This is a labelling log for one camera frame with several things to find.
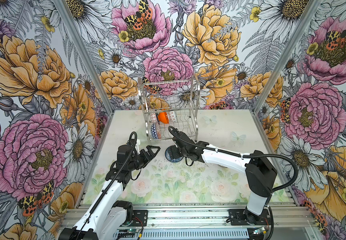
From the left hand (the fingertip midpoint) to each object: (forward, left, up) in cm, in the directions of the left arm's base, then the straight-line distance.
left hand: (156, 156), depth 80 cm
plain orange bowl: (+30, -2, -3) cm, 31 cm away
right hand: (+5, -10, -4) cm, 12 cm away
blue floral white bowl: (-2, -8, +1) cm, 8 cm away
